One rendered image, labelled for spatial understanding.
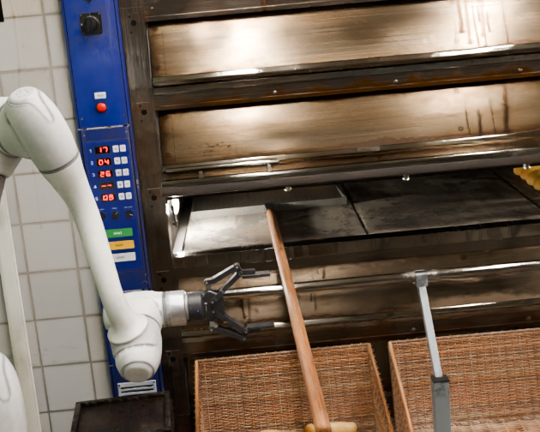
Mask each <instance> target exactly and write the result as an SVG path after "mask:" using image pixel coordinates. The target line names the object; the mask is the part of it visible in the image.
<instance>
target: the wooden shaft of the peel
mask: <svg viewBox="0 0 540 432"><path fill-rule="evenodd" d="M267 221H268V224H269V229H270V232H271V236H272V240H273V247H274V251H275V255H276V259H277V262H278V267H279V274H280V278H281V282H282V286H283V290H284V294H285V300H286V304H287V308H288V312H289V316H290V320H291V327H292V331H293V335H294V339H295V343H296V347H297V354H298V358H299V362H300V365H301V370H302V373H303V380H304V385H305V388H306V392H307V396H308V400H309V407H310V411H311V415H312V419H313V423H314V426H315V432H332V428H331V424H330V421H329V417H328V414H327V408H326V405H325V401H324V398H323V395H322V391H321V385H320V382H319V378H318V375H317V372H316V368H315V362H314V359H313V356H312V352H311V349H310V345H309V340H308V336H307V333H306V329H305V326H304V323H303V317H302V313H301V310H300V306H299V303H298V300H297V294H296V290H295V287H294V284H293V280H292V276H291V270H290V268H289V264H288V260H287V257H286V253H285V248H284V244H283V241H282V237H281V235H280V231H279V225H278V221H277V218H276V215H275V212H274V210H272V209H268V210H267Z"/></svg>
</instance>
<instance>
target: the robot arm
mask: <svg viewBox="0 0 540 432"><path fill-rule="evenodd" d="M22 158H24V159H30V160H32V162H34V164H35V165H36V167H37V168H38V169H39V171H40V173H41V174H42V175H43V176H44V178H45V179H46V180H47V181H48V182H49V183H50V184H51V186H52V187H53V188H54V190H56V192H58V194H59V195H60V196H61V198H62V199H63V201H64V202H65V204H66V205H67V207H68V209H69V210H70V212H71V215H72V217H73V219H74V221H75V225H76V227H77V230H78V232H79V235H80V238H81V242H82V245H83V248H84V250H85V253H86V256H87V260H88V263H89V266H90V268H91V271H92V274H93V278H94V281H95V284H96V286H97V289H98V292H99V296H100V299H101V302H102V304H103V307H104V308H103V322H104V326H105V328H106V329H107V330H109V331H108V334H107V337H108V340H109V342H110V345H111V350H112V354H113V358H114V359H115V362H116V366H117V370H118V372H119V374H120V375H121V376H122V378H124V380H126V381H130V382H143V381H146V380H148V379H150V378H152V377H153V376H154V374H155V373H156V371H157V370H158V367H159V364H160V360H161V354H162V337H161V333H160V331H161V329H162V328H163V327H176V326H185V325H187V324H188V320H189V321H190V322H192V321H210V326H209V332H211V333H222V334H224V335H227V336H230V337H232V338H235V339H239V340H242V341H246V339H247V336H248V334H249V333H259V332H260V331H261V329H264V328H273V327H275V325H274V321H267V322H257V323H249V324H247V326H244V325H243V324H242V323H240V322H239V321H236V320H235V319H233V318H232V317H230V316H229V315H228V314H226V312H225V305H224V297H223V295H224V294H225V292H226V291H227V290H228V289H229V288H230V287H231V286H232V285H233V284H234V283H235V282H236V281H237V280H238V279H239V278H240V277H241V276H243V279H252V278H260V277H269V276H270V271H269V270H267V271H259V272H256V271H255V269H254V268H249V269H242V268H240V266H239V263H238V262H236V263H234V264H233V265H231V266H230V267H228V268H226V269H225V270H223V271H222V272H220V273H218V274H216V275H214V276H213V277H210V278H205V279H204V285H205V286H206V290H204V291H193V292H188V293H187V295H185V291H183V290H181V291H165V292H157V291H133V292H128V293H123V290H122V287H121V284H120V281H119V278H118V275H117V270H116V267H115V263H114V260H113V257H112V254H111V249H110V245H109V243H108V239H107V236H106V233H105V228H104V225H103V222H102V219H101V217H100V214H99V210H98V207H97V205H96V202H95V200H94V197H93V193H92V190H91V189H90V186H89V183H88V180H87V176H86V173H85V171H84V168H83V164H82V162H81V156H80V153H79V151H78V148H77V146H76V144H75V140H74V137H73V135H72V133H71V131H70V129H69V126H68V125H67V124H66V122H65V120H64V118H63V116H62V114H61V113H60V111H59V110H58V108H57V107H56V106H55V105H54V103H53V102H52V101H51V100H50V99H49V98H48V97H47V96H46V95H45V94H44V93H42V92H41V91H40V90H38V88H36V87H21V88H19V89H17V90H15V91H14V92H12V94H10V96H8V97H0V202H1V199H2V194H3V188H4V184H5V181H6V178H9V177H10V176H11V175H12V174H13V173H14V171H15V168H16V167H17V166H18V164H19V163H20V161H21V159H22ZM235 271H236V272H235ZM233 272H235V273H234V274H233V275H232V276H231V277H230V278H229V279H228V280H227V281H226V282H225V283H224V284H223V285H222V286H221V287H220V288H218V290H216V291H214V290H213V289H210V288H211V287H212V286H213V284H215V283H216V282H218V281H220V280H222V279H223V278H224V277H226V276H228V275H229V274H231V273H233ZM217 318H220V319H221V320H222V321H226V322H227V323H229V324H230V325H232V326H233V327H234V328H236V329H237V330H239V331H240V332H242V333H240V332H238V331H235V330H232V329H230V328H228V327H223V326H220V325H218V323H216V322H214V321H215V320H216V319H217ZM0 432H27V414H26V409H25V404H24V398H23V394H22V390H21V384H20V381H19V378H18V375H17V374H16V372H15V369H14V367H13V365H12V364H11V362H10V361H9V360H8V358H6V356H4V354H2V352H0Z"/></svg>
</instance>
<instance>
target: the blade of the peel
mask: <svg viewBox="0 0 540 432"><path fill-rule="evenodd" d="M271 202H273V204H274V207H275V211H276V212H278V211H288V210H297V209H305V208H314V207H331V206H340V205H347V199H346V196H345V194H344V193H343V192H342V191H341V190H340V189H339V187H338V186H337V185H336V184H334V185H325V186H315V187H306V188H296V189H291V191H285V190H284V189H278V190H269V191H260V192H250V193H241V194H231V195H214V196H204V197H195V198H193V203H192V208H191V219H209V218H218V217H226V216H235V215H244V214H253V213H264V212H265V211H264V208H265V207H264V204H265V203H271Z"/></svg>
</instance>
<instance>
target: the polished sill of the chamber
mask: <svg viewBox="0 0 540 432"><path fill-rule="evenodd" d="M531 236H540V219H523V220H514V221H504V222H494V223H486V224H476V225H458V226H449V227H440V228H430V229H421V230H412V231H394V232H384V233H376V234H366V235H356V236H347V237H330V238H320V239H310V240H302V241H292V242H283V244H284V248H285V253H286V257H287V259H293V258H302V257H311V256H321V255H338V254H348V253H357V252H366V251H376V250H385V249H402V248H412V247H422V246H430V245H440V244H450V243H467V242H476V241H486V240H496V239H504V238H514V237H531ZM274 260H277V259H276V255H275V251H274V247H273V243H265V244H256V245H246V246H237V247H228V248H218V249H201V250H191V251H182V252H173V254H172V266H173V269H183V268H192V267H210V266H219V265H229V264H234V263H236V262H238V263H247V262H257V261H274Z"/></svg>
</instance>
